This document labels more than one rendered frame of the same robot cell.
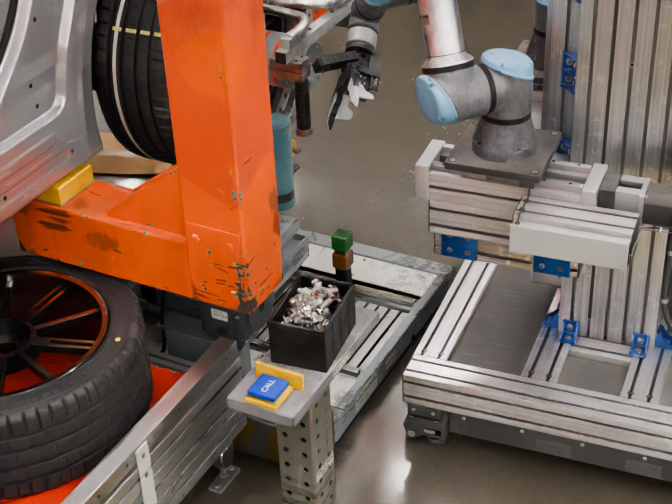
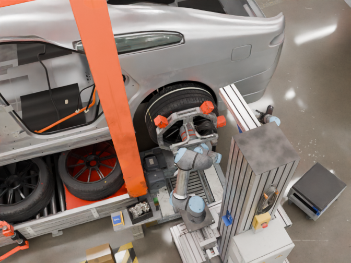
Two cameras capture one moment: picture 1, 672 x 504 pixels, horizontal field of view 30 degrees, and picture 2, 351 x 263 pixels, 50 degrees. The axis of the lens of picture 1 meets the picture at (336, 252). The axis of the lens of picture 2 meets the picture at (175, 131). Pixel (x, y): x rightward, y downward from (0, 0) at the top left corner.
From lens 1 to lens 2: 2.50 m
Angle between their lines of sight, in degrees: 40
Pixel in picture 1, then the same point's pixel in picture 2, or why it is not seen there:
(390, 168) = not seen: hidden behind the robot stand
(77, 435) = (85, 195)
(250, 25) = (131, 157)
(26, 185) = (104, 138)
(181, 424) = (109, 206)
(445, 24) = (178, 188)
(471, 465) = (175, 255)
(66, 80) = not seen: hidden behind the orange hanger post
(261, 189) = (136, 181)
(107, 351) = (100, 183)
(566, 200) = (197, 240)
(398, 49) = (325, 100)
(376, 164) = not seen: hidden behind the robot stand
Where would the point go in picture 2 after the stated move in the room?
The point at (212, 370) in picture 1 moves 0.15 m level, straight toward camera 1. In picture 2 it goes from (124, 199) to (113, 211)
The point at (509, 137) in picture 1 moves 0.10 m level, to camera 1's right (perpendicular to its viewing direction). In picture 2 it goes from (190, 217) to (200, 226)
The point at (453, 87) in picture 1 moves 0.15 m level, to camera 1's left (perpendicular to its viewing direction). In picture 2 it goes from (174, 201) to (160, 188)
